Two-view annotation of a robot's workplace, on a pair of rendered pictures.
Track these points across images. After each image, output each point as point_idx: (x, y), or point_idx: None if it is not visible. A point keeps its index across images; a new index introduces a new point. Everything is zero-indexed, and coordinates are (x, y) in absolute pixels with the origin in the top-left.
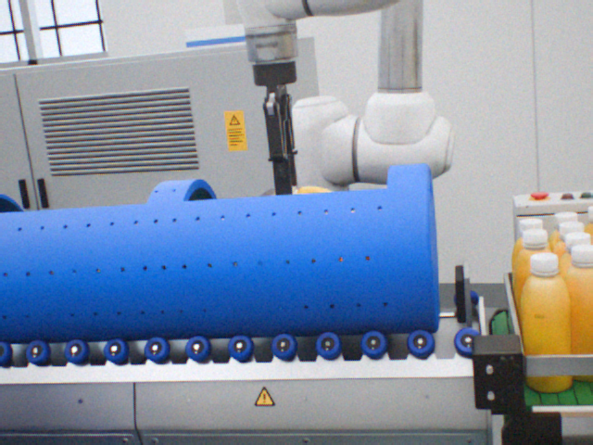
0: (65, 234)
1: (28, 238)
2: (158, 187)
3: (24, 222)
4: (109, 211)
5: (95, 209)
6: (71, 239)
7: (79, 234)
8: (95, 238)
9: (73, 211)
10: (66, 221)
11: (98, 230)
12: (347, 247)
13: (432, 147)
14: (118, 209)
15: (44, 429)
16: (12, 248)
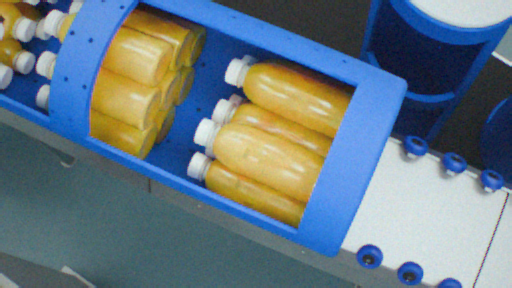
0: (236, 14)
1: (279, 30)
2: (116, 14)
3: (282, 40)
4: (180, 5)
5: (195, 13)
6: (230, 10)
7: (220, 8)
8: (203, 0)
9: (221, 23)
10: (232, 19)
11: (198, 1)
12: None
13: None
14: (170, 3)
15: None
16: (299, 36)
